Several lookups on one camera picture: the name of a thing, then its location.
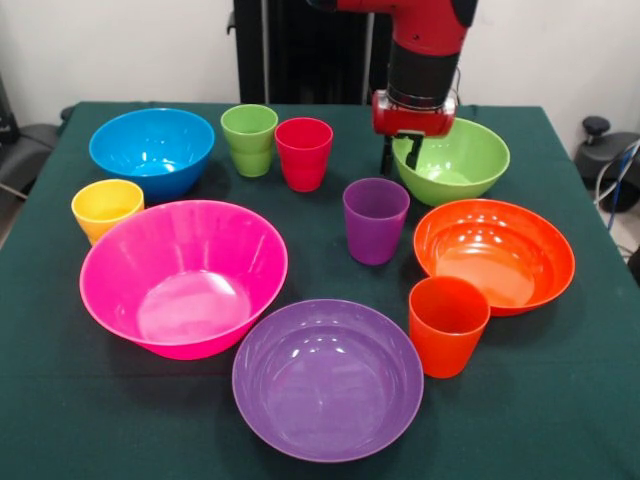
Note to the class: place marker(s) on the green bowl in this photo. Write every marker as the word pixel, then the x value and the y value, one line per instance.
pixel 460 160

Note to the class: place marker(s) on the yellow cup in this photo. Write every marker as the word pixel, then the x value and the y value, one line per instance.
pixel 100 205

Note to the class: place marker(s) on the red cup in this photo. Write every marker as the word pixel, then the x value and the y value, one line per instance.
pixel 303 160

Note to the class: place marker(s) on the purple bowl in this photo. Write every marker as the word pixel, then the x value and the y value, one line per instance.
pixel 325 385

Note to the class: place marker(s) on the purple cup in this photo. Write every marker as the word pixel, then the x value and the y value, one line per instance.
pixel 375 235

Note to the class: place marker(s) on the pink bowl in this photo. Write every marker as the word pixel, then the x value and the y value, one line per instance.
pixel 185 280

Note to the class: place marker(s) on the dark green tablecloth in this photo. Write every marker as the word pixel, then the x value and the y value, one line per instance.
pixel 525 400

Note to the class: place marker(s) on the green cup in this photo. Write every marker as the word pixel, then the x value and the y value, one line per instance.
pixel 249 120
pixel 252 164

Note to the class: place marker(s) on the black equipment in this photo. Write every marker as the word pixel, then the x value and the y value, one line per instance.
pixel 35 140

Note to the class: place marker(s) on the blue bowl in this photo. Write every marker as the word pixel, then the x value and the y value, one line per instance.
pixel 150 145

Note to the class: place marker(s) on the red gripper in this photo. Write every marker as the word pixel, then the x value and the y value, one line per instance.
pixel 412 122

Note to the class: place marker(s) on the orange cup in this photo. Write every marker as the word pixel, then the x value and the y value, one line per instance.
pixel 445 340

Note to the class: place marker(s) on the orange bowl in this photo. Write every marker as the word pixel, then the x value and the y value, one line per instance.
pixel 495 255

